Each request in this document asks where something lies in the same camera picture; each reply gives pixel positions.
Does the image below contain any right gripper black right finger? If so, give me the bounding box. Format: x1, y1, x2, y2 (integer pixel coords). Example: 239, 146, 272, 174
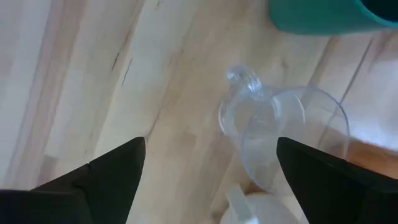
276, 137, 398, 224

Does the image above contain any clear glass mug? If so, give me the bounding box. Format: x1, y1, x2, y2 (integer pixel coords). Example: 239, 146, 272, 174
217, 63, 351, 195

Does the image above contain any plain white mug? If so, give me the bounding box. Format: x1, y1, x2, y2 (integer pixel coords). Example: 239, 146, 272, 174
217, 183, 308, 224

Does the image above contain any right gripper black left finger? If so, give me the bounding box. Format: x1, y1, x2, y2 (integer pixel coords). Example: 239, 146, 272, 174
30, 136, 146, 224

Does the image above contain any green plastic cup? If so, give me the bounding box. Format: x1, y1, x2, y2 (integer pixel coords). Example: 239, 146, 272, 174
269, 0, 398, 35

